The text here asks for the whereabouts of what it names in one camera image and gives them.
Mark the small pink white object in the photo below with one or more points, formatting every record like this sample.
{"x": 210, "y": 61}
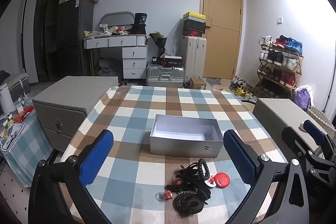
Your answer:
{"x": 302, "y": 127}

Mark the small brown cardboard box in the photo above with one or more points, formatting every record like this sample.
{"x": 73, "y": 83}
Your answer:
{"x": 197, "y": 83}

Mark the white upright suitcase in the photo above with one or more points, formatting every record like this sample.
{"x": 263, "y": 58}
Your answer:
{"x": 194, "y": 58}

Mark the wooden door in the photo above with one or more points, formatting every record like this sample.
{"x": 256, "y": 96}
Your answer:
{"x": 223, "y": 29}

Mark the arched mirror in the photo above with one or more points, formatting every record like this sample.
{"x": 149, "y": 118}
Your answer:
{"x": 116, "y": 18}

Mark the white cylindrical bin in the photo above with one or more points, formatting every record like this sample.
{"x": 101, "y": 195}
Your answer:
{"x": 5, "y": 98}

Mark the pile of loose shoes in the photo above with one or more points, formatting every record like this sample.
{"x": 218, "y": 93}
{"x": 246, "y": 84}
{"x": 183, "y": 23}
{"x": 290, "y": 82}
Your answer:
{"x": 242, "y": 88}

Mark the small red hair accessory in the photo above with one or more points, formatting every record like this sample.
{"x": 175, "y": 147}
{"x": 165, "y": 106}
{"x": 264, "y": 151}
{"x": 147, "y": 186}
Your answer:
{"x": 177, "y": 181}

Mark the clear plastic bag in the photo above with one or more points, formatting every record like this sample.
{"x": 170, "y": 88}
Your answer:
{"x": 171, "y": 51}

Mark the black shoe box stack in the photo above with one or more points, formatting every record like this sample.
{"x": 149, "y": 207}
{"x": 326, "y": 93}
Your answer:
{"x": 193, "y": 28}

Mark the wrapped flower bouquet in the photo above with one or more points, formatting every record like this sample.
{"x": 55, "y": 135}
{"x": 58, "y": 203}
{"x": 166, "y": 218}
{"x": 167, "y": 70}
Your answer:
{"x": 158, "y": 41}

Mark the silver suitcase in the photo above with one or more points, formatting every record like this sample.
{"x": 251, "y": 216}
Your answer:
{"x": 165, "y": 74}

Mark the purple bag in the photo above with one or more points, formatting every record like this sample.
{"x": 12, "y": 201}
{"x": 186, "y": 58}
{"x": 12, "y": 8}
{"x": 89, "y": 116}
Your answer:
{"x": 302, "y": 99}

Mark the white red tag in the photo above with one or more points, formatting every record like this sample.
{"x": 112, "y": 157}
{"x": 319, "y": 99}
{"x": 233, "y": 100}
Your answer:
{"x": 210, "y": 180}

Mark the blue checked side table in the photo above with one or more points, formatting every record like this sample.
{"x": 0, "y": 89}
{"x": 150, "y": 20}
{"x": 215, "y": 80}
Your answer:
{"x": 29, "y": 142}

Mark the black red box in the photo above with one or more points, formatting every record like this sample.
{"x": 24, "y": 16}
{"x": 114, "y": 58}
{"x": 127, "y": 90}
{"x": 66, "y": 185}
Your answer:
{"x": 172, "y": 61}

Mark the patterned floor mat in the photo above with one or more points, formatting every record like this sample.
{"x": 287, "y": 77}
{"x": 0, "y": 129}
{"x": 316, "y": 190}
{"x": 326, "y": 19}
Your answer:
{"x": 214, "y": 83}

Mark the grey cloth bundle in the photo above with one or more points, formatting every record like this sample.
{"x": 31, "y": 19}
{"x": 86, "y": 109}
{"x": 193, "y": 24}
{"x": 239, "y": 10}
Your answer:
{"x": 110, "y": 66}

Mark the pile of desk clutter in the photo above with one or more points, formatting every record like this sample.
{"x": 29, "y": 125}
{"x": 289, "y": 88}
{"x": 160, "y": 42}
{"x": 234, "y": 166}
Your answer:
{"x": 110, "y": 31}

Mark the dark wardrobe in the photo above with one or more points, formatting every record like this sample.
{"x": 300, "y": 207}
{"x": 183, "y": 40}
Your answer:
{"x": 47, "y": 29}

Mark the white dressing table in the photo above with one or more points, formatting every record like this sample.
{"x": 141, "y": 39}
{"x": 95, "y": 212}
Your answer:
{"x": 134, "y": 61}

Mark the small black box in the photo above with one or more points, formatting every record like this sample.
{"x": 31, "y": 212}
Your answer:
{"x": 156, "y": 60}

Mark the black bag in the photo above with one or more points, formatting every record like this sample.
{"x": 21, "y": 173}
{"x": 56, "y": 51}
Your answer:
{"x": 138, "y": 24}

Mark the silver cardboard box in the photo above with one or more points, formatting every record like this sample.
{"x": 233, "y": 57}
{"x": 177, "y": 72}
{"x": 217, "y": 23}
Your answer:
{"x": 183, "y": 148}

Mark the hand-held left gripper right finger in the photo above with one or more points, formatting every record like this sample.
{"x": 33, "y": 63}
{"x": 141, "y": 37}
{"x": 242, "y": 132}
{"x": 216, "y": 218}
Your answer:
{"x": 240, "y": 158}

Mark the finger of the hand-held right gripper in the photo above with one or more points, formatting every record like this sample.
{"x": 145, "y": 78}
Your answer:
{"x": 313, "y": 130}
{"x": 294, "y": 140}

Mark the red round compact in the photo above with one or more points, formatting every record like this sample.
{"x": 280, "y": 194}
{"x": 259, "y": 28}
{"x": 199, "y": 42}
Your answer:
{"x": 223, "y": 180}

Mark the yellow shoe box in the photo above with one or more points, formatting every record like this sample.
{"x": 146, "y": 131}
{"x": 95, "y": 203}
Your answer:
{"x": 194, "y": 16}

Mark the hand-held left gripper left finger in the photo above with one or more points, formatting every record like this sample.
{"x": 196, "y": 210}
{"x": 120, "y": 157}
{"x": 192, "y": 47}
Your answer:
{"x": 97, "y": 158}

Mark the checked tablecloth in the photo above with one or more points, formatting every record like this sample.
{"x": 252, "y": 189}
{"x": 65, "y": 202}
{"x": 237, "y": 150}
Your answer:
{"x": 126, "y": 113}

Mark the wicker basket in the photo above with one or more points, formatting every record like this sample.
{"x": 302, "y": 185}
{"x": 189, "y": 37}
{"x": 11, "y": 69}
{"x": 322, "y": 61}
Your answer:
{"x": 321, "y": 119}

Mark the dark grey refrigerator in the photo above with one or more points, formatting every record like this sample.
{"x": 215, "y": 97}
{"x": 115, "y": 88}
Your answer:
{"x": 73, "y": 35}

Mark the wooden shoe rack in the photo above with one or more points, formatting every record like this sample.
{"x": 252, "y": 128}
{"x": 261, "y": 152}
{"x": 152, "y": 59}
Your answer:
{"x": 299, "y": 66}

